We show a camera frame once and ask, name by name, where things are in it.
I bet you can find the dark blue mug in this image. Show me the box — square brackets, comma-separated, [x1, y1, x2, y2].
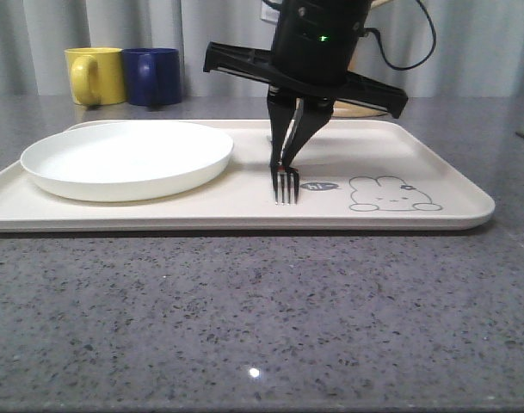
[121, 47, 182, 107]

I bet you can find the wooden mug tree stand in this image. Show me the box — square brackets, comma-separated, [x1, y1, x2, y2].
[333, 0, 390, 119]

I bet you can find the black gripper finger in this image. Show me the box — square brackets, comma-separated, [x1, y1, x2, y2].
[281, 97, 333, 166]
[267, 85, 297, 169]

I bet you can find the white round plate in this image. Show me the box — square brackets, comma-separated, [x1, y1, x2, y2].
[20, 120, 234, 202]

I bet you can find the silver fork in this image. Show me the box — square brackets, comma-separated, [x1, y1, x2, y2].
[266, 112, 300, 206]

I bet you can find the yellow mug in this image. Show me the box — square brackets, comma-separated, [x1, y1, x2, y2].
[65, 47, 126, 106]

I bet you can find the black cable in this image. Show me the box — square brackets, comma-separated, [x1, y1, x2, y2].
[261, 0, 437, 71]

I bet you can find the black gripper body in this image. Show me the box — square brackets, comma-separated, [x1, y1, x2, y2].
[203, 1, 408, 118]

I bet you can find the cream rabbit serving tray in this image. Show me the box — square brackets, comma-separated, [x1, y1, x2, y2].
[0, 120, 495, 232]

